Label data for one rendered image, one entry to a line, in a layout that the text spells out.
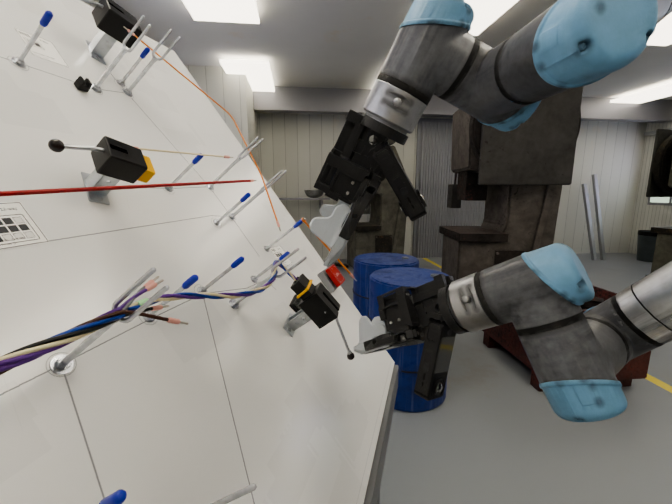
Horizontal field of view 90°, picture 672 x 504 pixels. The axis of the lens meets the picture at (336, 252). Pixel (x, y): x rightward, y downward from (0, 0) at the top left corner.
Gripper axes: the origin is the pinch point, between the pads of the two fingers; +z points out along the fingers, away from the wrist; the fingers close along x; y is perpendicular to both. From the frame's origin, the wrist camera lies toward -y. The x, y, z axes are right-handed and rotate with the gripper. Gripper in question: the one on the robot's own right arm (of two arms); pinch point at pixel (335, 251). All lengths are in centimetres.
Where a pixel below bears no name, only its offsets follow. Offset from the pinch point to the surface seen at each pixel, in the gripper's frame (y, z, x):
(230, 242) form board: 17.1, 9.1, -4.1
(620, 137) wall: -443, -199, -734
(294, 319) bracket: 1.0, 14.5, 0.7
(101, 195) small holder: 30.2, 2.7, 11.3
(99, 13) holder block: 52, -15, -11
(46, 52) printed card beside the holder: 52, -7, -2
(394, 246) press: -110, 143, -485
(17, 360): 15.2, -0.3, 36.3
